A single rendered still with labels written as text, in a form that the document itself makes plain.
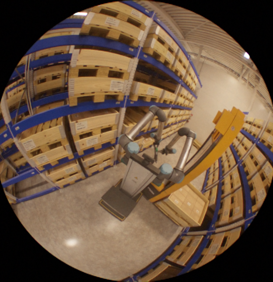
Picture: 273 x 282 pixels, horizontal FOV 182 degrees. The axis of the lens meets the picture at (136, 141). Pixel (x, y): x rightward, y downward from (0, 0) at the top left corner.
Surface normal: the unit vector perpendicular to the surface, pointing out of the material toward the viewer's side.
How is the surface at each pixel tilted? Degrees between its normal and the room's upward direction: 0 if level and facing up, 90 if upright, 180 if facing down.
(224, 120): 90
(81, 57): 90
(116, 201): 0
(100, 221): 0
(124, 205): 0
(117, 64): 90
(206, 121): 90
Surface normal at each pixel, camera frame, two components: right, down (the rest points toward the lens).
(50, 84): 0.65, 0.61
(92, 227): 0.25, -0.74
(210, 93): -0.73, 0.29
